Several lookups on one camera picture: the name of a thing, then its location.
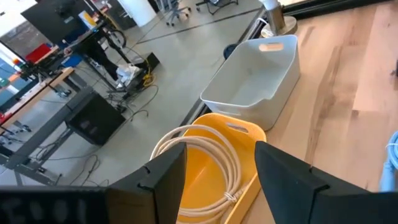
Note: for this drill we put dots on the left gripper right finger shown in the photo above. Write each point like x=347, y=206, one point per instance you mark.
x=298, y=199

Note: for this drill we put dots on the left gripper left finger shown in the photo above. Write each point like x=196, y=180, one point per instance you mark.
x=155, y=193

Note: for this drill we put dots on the orange plastic bin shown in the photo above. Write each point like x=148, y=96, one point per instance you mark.
x=202, y=174

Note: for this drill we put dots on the black floor box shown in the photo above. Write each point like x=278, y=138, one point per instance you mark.
x=93, y=121

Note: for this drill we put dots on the white plastic bag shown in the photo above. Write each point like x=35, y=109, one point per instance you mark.
x=127, y=73

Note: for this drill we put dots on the light grey plastic bin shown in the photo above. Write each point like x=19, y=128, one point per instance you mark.
x=248, y=81

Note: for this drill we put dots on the black power box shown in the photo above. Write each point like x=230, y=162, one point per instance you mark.
x=147, y=62

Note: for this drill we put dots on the wooden desk top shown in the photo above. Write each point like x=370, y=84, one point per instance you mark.
x=40, y=87

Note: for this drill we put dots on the white pillar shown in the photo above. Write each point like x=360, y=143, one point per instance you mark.
x=136, y=12

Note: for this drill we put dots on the grey office chair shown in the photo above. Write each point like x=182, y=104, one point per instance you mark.
x=177, y=12

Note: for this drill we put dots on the red box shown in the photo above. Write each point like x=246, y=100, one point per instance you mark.
x=38, y=53

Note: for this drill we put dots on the white bulb on metal base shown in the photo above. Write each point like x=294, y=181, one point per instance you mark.
x=275, y=17

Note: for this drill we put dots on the black chair base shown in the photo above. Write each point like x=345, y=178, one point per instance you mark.
x=214, y=6

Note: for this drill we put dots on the black monitor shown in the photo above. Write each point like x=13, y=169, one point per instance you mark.
x=49, y=15

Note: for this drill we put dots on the grey desk frame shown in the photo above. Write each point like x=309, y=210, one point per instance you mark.
x=46, y=130

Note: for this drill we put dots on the black frame clamp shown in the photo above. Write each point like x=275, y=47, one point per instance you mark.
x=230, y=51

